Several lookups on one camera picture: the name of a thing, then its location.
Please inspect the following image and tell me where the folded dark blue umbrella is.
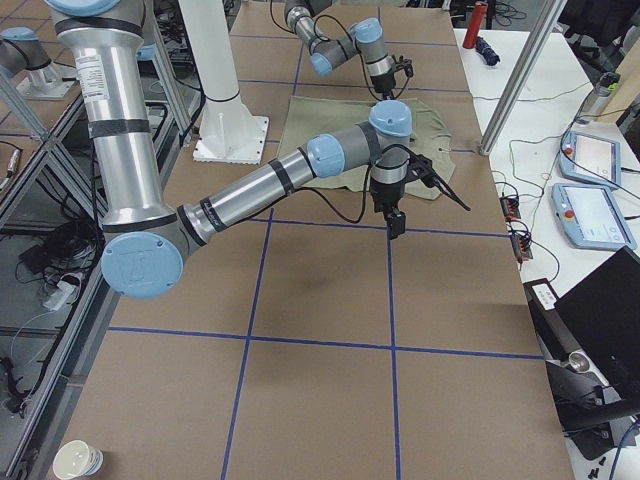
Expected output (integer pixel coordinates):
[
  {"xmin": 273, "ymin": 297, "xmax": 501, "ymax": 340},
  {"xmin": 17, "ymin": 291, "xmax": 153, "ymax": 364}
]
[{"xmin": 475, "ymin": 36, "xmax": 500, "ymax": 67}]

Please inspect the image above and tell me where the far teach pendant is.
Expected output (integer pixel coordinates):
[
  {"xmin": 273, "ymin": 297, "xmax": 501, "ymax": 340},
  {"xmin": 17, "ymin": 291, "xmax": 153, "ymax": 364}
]
[{"xmin": 557, "ymin": 130, "xmax": 621, "ymax": 188}]

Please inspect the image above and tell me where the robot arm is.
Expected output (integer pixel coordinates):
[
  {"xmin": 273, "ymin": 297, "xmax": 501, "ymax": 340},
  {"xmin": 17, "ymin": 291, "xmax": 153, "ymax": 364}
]
[
  {"xmin": 284, "ymin": 1, "xmax": 414, "ymax": 100},
  {"xmin": 50, "ymin": 1, "xmax": 453, "ymax": 299}
]

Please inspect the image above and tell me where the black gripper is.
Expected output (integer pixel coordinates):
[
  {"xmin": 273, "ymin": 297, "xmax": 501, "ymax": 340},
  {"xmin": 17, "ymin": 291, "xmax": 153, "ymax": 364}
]
[
  {"xmin": 372, "ymin": 152, "xmax": 471, "ymax": 240},
  {"xmin": 369, "ymin": 57, "xmax": 414, "ymax": 98}
]

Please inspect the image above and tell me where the near teach pendant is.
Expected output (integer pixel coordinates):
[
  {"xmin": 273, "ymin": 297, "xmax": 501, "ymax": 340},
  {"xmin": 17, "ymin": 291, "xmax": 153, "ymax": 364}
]
[{"xmin": 551, "ymin": 183, "xmax": 637, "ymax": 251}]

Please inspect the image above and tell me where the grey water bottle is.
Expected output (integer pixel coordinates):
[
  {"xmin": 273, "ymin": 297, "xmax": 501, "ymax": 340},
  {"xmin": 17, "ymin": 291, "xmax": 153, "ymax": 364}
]
[{"xmin": 579, "ymin": 72, "xmax": 621, "ymax": 123}]

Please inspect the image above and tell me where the black laptop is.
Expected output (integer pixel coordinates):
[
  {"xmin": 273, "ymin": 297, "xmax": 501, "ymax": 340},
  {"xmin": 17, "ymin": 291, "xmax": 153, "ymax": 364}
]
[{"xmin": 524, "ymin": 247, "xmax": 639, "ymax": 460}]

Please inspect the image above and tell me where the teach pendant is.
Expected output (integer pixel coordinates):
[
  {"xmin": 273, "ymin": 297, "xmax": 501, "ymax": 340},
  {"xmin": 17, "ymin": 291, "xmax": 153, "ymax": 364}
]
[
  {"xmin": 551, "ymin": 183, "xmax": 637, "ymax": 251},
  {"xmin": 557, "ymin": 130, "xmax": 621, "ymax": 188}
]

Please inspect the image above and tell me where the olive green long-sleeve shirt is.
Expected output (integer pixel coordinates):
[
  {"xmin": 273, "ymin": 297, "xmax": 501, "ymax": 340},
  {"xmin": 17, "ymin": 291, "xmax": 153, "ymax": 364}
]
[{"xmin": 278, "ymin": 96, "xmax": 456, "ymax": 192}]

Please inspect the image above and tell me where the aluminium frame post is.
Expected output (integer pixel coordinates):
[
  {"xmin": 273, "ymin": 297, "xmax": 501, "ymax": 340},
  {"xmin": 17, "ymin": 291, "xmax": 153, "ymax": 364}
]
[{"xmin": 479, "ymin": 0, "xmax": 567, "ymax": 156}]

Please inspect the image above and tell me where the red bottle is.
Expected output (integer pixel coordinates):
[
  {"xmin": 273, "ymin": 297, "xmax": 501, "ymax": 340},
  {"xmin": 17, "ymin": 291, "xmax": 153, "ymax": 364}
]
[{"xmin": 462, "ymin": 1, "xmax": 488, "ymax": 49}]

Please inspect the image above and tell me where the paper cup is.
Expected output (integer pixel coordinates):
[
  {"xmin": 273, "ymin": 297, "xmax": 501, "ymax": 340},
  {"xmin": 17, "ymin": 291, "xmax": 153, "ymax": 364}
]
[{"xmin": 52, "ymin": 440, "xmax": 104, "ymax": 480}]

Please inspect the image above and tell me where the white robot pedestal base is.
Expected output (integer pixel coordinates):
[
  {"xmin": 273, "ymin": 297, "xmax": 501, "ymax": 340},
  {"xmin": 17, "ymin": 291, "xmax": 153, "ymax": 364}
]
[{"xmin": 182, "ymin": 1, "xmax": 269, "ymax": 164}]

